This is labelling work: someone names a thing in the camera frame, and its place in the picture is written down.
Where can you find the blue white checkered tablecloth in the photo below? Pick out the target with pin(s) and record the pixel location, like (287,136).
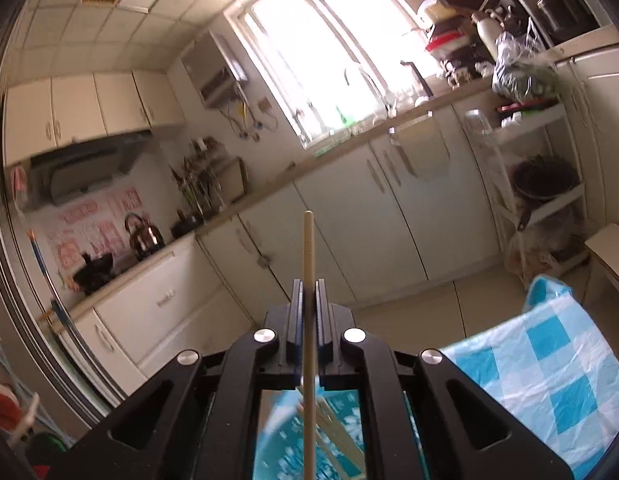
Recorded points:
(552,368)

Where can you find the white lower kitchen cabinets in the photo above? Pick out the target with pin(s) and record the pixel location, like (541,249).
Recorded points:
(381,233)

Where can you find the bamboo chopstick later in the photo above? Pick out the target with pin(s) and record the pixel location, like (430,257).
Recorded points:
(309,346)

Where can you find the white storage shelf rack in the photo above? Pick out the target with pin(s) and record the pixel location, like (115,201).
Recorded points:
(526,147)

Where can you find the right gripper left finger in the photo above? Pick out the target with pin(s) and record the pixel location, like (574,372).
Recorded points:
(282,366)

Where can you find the metal kettle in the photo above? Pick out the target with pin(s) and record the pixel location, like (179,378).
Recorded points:
(145,238)

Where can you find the wooden stool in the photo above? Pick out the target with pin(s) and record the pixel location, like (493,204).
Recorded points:
(604,249)

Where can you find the sink faucet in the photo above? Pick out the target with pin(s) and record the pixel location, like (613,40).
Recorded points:
(424,84)

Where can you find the kitchen window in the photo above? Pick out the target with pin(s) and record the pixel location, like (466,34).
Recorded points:
(334,66)

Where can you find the range hood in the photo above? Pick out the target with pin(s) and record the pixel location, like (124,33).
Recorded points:
(59,176)

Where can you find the white upper cabinets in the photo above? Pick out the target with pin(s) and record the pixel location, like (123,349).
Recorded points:
(44,115)

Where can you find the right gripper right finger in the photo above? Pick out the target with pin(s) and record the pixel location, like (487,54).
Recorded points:
(336,356)

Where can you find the plastic bag of vegetables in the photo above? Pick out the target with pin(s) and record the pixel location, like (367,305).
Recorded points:
(519,75)

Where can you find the wall water heater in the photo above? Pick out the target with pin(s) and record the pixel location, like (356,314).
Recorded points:
(214,71)

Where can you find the black wok on shelf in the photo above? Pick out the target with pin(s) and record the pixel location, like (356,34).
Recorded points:
(539,180)

